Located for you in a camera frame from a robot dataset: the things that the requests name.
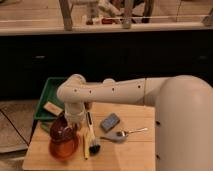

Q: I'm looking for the dark cabinet counter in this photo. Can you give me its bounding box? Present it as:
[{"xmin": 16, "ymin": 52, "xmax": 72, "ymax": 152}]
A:
[{"xmin": 0, "ymin": 28, "xmax": 213, "ymax": 100}]

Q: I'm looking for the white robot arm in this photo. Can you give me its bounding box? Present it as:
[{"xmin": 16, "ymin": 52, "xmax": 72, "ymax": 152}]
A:
[{"xmin": 57, "ymin": 74, "xmax": 213, "ymax": 171}]

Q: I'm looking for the black floor cable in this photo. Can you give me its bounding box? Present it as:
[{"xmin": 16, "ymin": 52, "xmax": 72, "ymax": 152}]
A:
[{"xmin": 0, "ymin": 108, "xmax": 31, "ymax": 148}]

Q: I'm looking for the grey blue spoon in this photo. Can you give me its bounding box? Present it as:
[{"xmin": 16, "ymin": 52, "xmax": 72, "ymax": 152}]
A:
[{"xmin": 101, "ymin": 131, "xmax": 127, "ymax": 143}]

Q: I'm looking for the orange bowl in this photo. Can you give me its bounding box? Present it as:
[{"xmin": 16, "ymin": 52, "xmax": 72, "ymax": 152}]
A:
[{"xmin": 49, "ymin": 137, "xmax": 79, "ymax": 160}]

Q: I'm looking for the green vegetable toy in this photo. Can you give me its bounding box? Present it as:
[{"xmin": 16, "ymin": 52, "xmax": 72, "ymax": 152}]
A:
[{"xmin": 41, "ymin": 122, "xmax": 51, "ymax": 133}]

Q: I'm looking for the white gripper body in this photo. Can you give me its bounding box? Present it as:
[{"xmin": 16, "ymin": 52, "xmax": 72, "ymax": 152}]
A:
[{"xmin": 65, "ymin": 103, "xmax": 86, "ymax": 130}]

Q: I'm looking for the black bristle dish brush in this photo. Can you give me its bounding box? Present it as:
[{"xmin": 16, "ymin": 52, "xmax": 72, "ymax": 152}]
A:
[{"xmin": 86, "ymin": 113, "xmax": 100, "ymax": 155}]

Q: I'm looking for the dark red bowl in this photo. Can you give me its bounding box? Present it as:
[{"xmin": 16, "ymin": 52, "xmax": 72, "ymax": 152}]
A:
[{"xmin": 50, "ymin": 115, "xmax": 76, "ymax": 143}]

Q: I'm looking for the beige sponge block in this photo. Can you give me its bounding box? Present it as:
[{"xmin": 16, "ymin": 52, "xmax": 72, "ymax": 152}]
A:
[{"xmin": 44, "ymin": 102, "xmax": 63, "ymax": 116}]

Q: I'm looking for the green plastic tray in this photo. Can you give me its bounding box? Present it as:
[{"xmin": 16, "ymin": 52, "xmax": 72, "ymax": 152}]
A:
[{"xmin": 34, "ymin": 77, "xmax": 66, "ymax": 121}]

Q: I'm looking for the yellow pencil stick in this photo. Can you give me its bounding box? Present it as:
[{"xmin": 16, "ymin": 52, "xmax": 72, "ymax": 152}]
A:
[{"xmin": 83, "ymin": 133, "xmax": 89, "ymax": 160}]

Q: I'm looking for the grey blue sponge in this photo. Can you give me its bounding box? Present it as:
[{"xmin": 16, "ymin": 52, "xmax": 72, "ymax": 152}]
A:
[{"xmin": 100, "ymin": 113, "xmax": 120, "ymax": 132}]

